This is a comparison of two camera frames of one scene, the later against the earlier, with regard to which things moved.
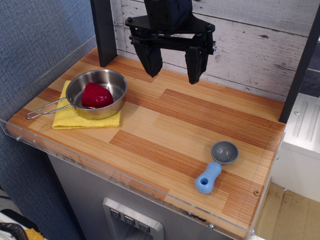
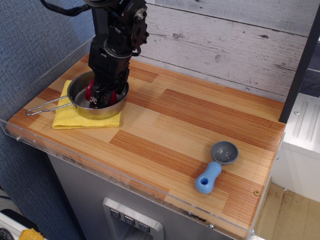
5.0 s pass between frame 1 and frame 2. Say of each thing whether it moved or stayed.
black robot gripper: moved
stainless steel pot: stayed
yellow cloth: stayed
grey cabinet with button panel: stayed
